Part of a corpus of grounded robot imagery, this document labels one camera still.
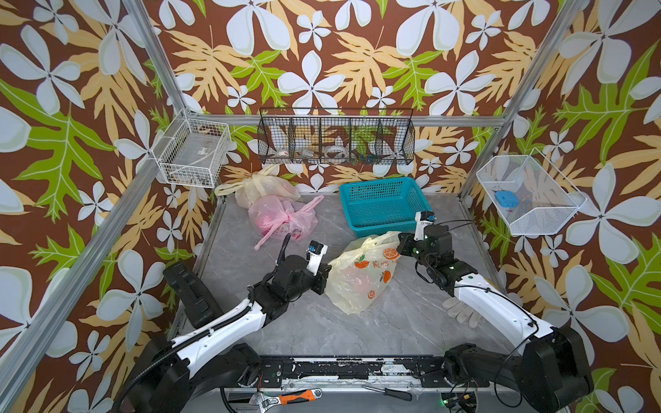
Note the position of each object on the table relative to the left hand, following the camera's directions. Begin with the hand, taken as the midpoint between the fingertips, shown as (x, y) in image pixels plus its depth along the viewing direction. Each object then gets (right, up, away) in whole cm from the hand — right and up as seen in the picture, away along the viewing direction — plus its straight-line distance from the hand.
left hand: (330, 264), depth 79 cm
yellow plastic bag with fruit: (+11, -4, +5) cm, 12 cm away
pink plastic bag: (-21, +15, +20) cm, 33 cm away
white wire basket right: (+66, +22, +2) cm, 69 cm away
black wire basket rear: (+3, +46, +18) cm, 50 cm away
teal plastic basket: (+24, +20, +36) cm, 48 cm away
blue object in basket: (+59, +21, +5) cm, 63 cm away
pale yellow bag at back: (-30, +28, +26) cm, 49 cm away
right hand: (+22, +10, +5) cm, 25 cm away
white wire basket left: (-47, +37, +7) cm, 60 cm away
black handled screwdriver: (+19, -35, -9) cm, 41 cm away
